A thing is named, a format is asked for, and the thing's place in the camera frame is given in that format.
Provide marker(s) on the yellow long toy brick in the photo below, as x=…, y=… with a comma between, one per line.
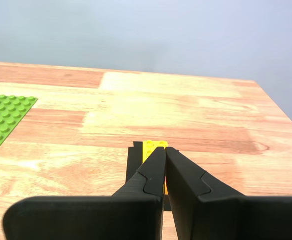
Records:
x=148, y=147

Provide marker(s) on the green studded baseplate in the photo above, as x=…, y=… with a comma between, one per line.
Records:
x=1, y=117

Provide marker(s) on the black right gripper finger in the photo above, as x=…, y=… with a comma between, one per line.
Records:
x=235, y=217
x=86, y=217

